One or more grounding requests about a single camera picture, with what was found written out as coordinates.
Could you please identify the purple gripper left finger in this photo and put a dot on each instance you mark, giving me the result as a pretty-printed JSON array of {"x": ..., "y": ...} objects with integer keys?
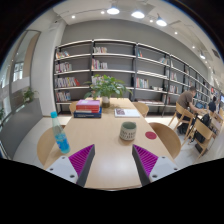
[{"x": 74, "y": 168}]

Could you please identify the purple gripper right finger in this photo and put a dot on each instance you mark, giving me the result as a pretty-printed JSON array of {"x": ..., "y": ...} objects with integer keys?
[{"x": 151, "y": 167}]

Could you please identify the clear blue-label water bottle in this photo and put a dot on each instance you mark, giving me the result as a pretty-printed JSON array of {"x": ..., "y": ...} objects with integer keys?
[{"x": 59, "y": 134}]

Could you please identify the red round coaster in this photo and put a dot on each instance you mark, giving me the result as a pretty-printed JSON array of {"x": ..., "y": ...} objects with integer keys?
[{"x": 150, "y": 135}]

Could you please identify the wooden chair near right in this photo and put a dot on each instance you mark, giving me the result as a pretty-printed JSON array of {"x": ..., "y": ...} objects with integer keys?
[{"x": 169, "y": 138}]

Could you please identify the wooden chair near left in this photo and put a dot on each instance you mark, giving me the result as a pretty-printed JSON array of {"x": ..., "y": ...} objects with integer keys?
[{"x": 44, "y": 145}]

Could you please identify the green patterned ceramic mug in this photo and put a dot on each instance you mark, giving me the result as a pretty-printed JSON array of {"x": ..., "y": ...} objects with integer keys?
[{"x": 128, "y": 130}]

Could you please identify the dark blue bottom book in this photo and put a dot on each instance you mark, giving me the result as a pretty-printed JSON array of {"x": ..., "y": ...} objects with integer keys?
[{"x": 87, "y": 115}]

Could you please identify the wooden chair far right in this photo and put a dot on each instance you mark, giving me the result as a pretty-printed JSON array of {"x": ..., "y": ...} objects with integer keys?
[{"x": 142, "y": 108}]

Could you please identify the red middle book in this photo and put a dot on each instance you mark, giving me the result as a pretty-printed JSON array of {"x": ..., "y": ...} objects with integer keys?
[{"x": 88, "y": 108}]

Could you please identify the wooden chair far left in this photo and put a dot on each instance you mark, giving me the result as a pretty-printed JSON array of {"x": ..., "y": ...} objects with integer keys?
[{"x": 72, "y": 107}]

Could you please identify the wooden chair right foreground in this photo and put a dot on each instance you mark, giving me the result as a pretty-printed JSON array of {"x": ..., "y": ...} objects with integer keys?
[{"x": 203, "y": 145}]

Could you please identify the open white book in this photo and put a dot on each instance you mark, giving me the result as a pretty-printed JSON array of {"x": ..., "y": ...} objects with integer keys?
[{"x": 130, "y": 113}]

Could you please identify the wooden chair under person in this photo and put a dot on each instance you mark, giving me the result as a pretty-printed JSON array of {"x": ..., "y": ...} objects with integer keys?
[{"x": 183, "y": 116}]

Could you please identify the pink top book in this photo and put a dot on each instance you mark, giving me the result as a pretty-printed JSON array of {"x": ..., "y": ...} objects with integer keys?
[{"x": 91, "y": 103}]

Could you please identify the black backpack on chair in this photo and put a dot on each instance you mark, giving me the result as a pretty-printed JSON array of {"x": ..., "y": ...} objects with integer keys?
[{"x": 202, "y": 126}]

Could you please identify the seated person brown shirt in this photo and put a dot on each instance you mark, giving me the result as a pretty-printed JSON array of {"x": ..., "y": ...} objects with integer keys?
[{"x": 185, "y": 100}]

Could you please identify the laptop on far table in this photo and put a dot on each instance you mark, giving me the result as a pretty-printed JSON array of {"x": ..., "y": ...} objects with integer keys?
[{"x": 199, "y": 105}]

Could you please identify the green potted plant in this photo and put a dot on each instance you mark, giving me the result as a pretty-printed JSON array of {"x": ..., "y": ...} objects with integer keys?
[{"x": 105, "y": 86}]

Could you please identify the small plant by window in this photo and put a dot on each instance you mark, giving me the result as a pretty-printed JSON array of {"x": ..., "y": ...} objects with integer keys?
[{"x": 28, "y": 95}]

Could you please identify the large grey bookshelf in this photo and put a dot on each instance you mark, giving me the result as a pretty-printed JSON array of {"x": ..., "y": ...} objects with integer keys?
[{"x": 151, "y": 76}]

